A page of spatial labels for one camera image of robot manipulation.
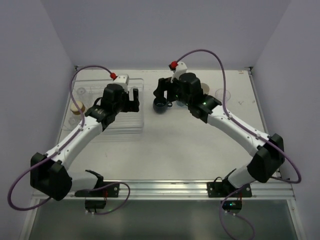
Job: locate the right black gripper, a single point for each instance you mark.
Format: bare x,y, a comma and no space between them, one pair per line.
165,88

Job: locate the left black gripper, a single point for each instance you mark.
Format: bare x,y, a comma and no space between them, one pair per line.
131,103

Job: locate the dark blue squat mug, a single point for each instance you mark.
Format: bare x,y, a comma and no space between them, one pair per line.
161,105

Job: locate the orange mug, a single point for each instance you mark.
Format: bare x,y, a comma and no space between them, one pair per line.
205,88

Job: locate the beige bottomed cup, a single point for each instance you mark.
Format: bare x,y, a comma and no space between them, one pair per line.
77,107

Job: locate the clear glass with sticker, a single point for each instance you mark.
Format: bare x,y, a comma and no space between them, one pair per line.
219,94

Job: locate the light blue floral mug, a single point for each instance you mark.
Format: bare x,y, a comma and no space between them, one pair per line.
181,104

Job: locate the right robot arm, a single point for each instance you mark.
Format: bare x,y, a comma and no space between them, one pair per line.
266,150

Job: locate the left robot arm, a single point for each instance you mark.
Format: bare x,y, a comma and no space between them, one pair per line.
49,172

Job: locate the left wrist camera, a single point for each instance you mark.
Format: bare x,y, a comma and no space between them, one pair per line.
123,81

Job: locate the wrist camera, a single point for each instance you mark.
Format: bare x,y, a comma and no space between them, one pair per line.
123,81
178,68

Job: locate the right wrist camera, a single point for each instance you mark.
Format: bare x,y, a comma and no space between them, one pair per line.
178,68

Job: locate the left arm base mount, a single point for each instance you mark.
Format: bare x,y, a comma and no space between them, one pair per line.
96,198

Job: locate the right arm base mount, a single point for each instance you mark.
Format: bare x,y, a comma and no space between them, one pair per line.
219,188

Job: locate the aluminium mounting rail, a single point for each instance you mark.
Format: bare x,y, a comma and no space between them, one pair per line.
179,190

